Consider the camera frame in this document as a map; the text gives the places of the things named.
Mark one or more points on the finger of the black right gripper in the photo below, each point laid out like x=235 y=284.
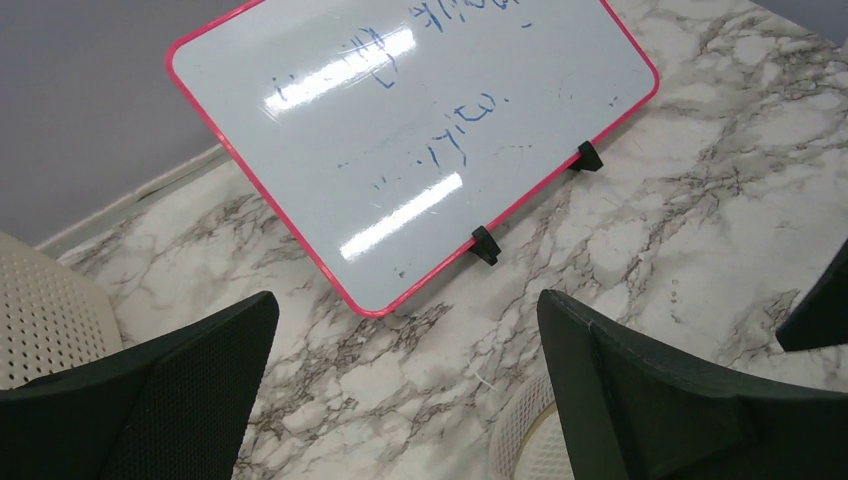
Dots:
x=820 y=319

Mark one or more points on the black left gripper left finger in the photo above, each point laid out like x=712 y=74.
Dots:
x=174 y=407

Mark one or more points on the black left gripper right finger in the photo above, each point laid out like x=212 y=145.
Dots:
x=633 y=407

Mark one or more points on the white mesh laundry bag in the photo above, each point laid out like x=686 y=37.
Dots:
x=527 y=440

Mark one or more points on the cream plastic laundry basket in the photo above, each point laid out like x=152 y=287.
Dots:
x=52 y=318

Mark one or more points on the pink framed whiteboard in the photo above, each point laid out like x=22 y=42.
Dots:
x=391 y=137

